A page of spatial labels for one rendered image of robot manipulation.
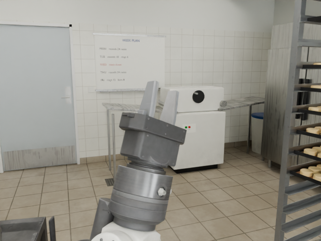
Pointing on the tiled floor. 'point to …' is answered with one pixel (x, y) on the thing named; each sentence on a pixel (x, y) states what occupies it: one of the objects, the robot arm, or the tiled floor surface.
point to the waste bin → (257, 131)
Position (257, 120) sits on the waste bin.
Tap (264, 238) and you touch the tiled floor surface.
